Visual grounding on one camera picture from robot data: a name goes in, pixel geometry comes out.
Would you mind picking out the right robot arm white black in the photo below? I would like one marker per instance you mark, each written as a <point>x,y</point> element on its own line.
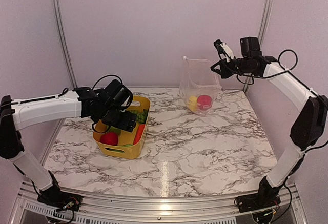
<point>310,109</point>

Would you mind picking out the aluminium frame post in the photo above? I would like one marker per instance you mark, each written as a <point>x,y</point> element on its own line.
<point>264,22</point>
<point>63,42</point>

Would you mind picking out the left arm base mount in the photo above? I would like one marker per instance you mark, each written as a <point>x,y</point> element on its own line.
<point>62,200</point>

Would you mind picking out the orange carrot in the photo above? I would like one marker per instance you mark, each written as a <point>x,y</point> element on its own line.
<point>139,133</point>

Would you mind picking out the right aluminium frame post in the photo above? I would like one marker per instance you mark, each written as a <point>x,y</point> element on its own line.
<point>264,22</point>

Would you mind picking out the front aluminium rail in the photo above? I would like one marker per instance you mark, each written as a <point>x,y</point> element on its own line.
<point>107,208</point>

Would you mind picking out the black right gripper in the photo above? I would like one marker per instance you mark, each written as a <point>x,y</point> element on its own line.
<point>224,72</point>

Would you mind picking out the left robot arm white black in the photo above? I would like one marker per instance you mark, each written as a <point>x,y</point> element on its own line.
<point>22,113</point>

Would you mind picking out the clear zip top bag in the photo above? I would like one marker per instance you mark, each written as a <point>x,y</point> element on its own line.
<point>198,79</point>

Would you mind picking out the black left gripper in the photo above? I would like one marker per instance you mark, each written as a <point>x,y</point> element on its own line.
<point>127,124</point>

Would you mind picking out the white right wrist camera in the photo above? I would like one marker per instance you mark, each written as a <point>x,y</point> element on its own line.
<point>224,49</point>

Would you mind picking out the left aluminium frame post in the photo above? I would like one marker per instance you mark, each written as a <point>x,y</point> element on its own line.
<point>63,42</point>

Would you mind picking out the red apple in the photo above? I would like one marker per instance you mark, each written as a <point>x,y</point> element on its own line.
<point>204,102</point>
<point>110,138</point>

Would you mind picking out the yellow plastic basket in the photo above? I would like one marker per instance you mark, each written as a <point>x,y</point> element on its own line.
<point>125,148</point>

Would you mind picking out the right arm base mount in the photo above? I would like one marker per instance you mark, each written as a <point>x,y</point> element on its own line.
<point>252,202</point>

